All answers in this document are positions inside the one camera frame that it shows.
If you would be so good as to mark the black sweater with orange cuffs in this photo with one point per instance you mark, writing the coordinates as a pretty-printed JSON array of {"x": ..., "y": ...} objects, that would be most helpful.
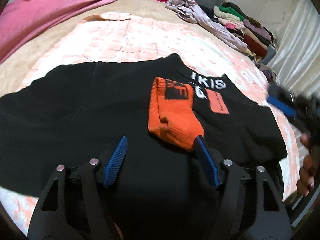
[{"x": 79, "y": 112}]

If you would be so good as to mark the white satin curtain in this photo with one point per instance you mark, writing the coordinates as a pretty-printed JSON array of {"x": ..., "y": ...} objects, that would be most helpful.
[{"x": 296, "y": 62}]

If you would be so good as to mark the bag of clothes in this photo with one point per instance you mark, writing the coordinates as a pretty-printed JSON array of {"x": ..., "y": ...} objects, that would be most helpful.
[{"x": 268, "y": 72}]

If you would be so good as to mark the lilac crumpled garment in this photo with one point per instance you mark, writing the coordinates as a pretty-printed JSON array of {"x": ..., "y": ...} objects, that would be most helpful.
[{"x": 191, "y": 12}]

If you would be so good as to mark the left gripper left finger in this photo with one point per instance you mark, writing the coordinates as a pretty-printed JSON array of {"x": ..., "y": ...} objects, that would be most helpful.
[{"x": 71, "y": 205}]

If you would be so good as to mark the stack of folded clothes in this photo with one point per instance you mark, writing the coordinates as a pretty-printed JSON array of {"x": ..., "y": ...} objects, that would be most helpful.
[{"x": 258, "y": 39}]

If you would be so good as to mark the pink velvet quilt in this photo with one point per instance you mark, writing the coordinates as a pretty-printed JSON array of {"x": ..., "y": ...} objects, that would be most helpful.
[{"x": 23, "y": 20}]

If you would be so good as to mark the right hand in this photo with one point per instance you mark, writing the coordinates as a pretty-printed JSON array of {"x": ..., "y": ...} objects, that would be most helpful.
[{"x": 306, "y": 181}]

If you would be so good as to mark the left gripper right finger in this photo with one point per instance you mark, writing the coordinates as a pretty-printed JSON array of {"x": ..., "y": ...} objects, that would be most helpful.
[{"x": 249, "y": 204}]

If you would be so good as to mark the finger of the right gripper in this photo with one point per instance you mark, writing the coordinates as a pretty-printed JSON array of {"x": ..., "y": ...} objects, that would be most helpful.
[{"x": 288, "y": 111}]

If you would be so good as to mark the pink white plush blanket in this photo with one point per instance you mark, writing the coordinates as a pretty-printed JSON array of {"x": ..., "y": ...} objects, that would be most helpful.
[{"x": 155, "y": 42}]

